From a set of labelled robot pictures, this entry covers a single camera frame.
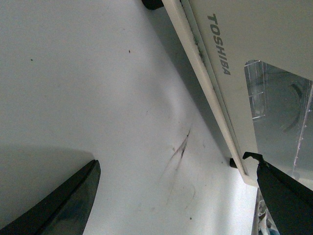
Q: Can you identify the cream oven door with window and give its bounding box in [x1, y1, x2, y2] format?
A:
[182, 0, 313, 188]

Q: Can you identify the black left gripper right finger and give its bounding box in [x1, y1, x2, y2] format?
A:
[243, 152, 313, 235]

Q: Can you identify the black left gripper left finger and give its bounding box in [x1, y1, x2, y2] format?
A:
[0, 160, 101, 235]

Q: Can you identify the cream Toshiba toaster oven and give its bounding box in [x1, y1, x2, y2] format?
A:
[142, 0, 258, 187]

